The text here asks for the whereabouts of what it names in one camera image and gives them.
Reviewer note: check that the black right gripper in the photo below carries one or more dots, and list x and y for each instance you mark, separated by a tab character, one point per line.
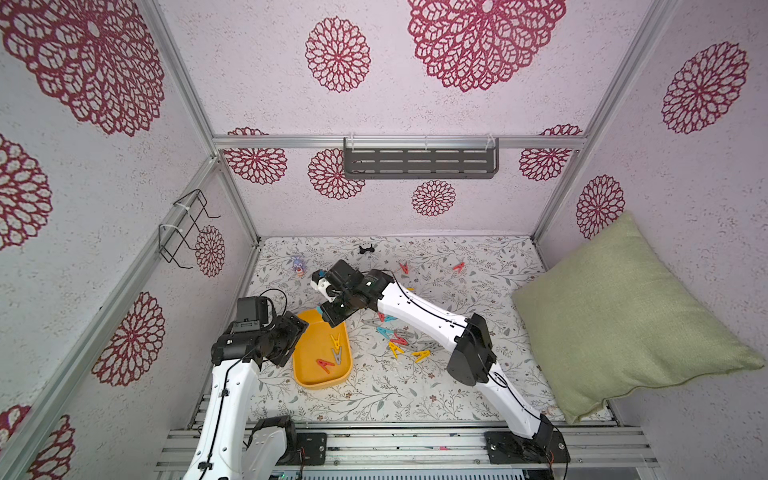
339	291

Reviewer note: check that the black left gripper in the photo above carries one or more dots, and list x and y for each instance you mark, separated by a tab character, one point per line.
293	327

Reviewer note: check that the yellow storage box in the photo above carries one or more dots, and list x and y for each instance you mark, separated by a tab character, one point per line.
323	356

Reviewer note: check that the yellow clothespin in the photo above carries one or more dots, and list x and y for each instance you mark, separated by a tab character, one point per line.
336	341
396	350
419	356

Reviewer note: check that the grey clothespin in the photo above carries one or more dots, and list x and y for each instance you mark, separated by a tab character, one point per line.
338	356

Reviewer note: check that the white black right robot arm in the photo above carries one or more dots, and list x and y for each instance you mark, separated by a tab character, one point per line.
472	361

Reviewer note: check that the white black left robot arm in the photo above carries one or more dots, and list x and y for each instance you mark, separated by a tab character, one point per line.
225	450

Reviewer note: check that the teal clothespin in pile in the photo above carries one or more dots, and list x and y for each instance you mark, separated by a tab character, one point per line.
387	333

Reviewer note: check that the purple bunny figurine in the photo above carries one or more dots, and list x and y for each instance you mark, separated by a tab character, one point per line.
298	265

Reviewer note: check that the yellow clothespin in pile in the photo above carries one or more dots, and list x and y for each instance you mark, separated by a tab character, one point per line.
396	350

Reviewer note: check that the green pillow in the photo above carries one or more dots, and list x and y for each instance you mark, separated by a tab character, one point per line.
611	318

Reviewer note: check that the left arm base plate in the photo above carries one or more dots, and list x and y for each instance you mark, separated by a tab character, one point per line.
305	449

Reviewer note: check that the grey wall shelf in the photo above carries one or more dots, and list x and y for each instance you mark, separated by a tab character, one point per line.
423	163

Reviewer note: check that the black wire wall rack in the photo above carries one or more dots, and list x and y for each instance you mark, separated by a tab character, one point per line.
174	236

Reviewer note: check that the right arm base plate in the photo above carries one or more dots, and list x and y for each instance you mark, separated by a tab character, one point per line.
503	447

